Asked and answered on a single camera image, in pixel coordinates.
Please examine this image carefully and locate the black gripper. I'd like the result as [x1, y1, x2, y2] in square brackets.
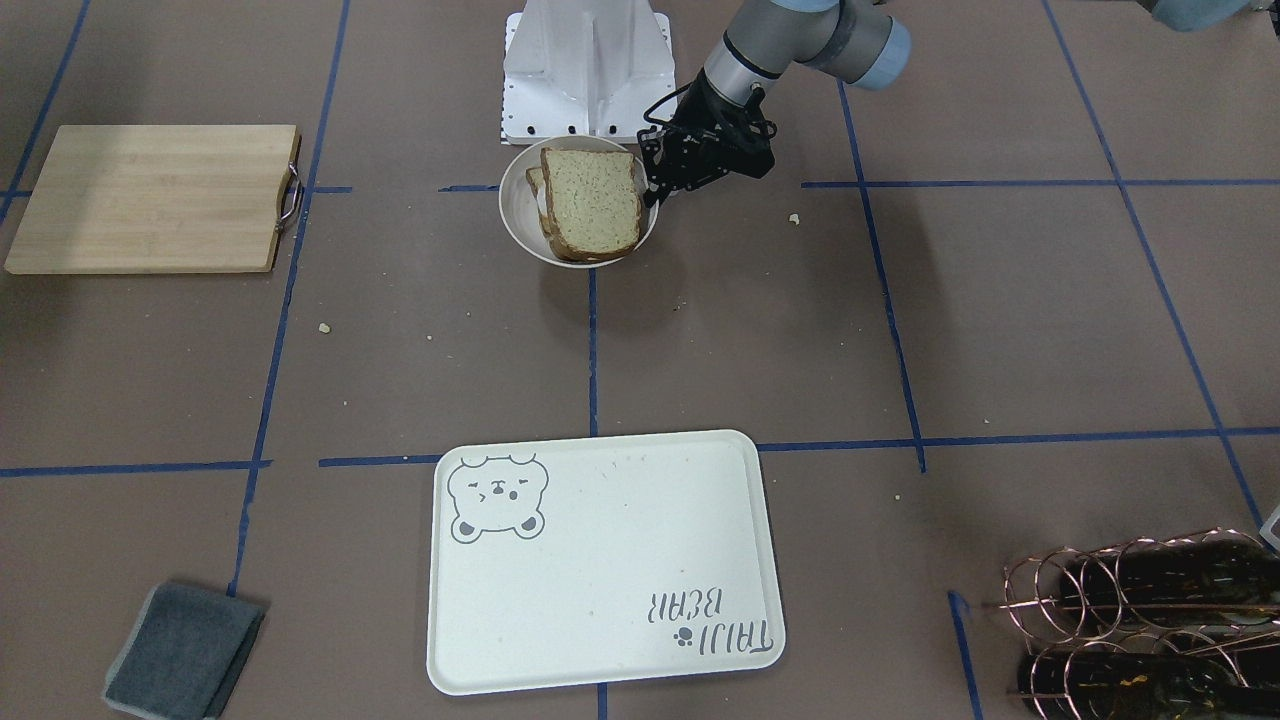
[637, 72, 777, 209]

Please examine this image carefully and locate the bread slice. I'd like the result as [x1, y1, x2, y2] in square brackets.
[540, 149, 643, 263]
[526, 167, 641, 264]

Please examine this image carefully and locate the white round plate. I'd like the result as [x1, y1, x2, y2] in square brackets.
[498, 135, 648, 270]

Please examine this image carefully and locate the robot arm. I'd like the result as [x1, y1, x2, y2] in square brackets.
[637, 1, 913, 208]

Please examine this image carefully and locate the cream bear serving tray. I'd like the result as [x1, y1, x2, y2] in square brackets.
[425, 429, 787, 696]

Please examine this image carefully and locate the wooden cutting board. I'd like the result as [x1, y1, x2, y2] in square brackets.
[4, 124, 301, 275]

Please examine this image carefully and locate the dark green wine bottle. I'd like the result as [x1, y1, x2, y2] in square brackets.
[1055, 537, 1279, 629]

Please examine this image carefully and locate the folded grey cloth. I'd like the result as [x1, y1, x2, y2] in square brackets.
[101, 582, 266, 719]

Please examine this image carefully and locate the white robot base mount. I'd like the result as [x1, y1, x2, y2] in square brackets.
[500, 1, 676, 146]

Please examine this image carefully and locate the copper wire bottle rack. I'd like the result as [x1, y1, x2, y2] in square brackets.
[992, 527, 1279, 719]

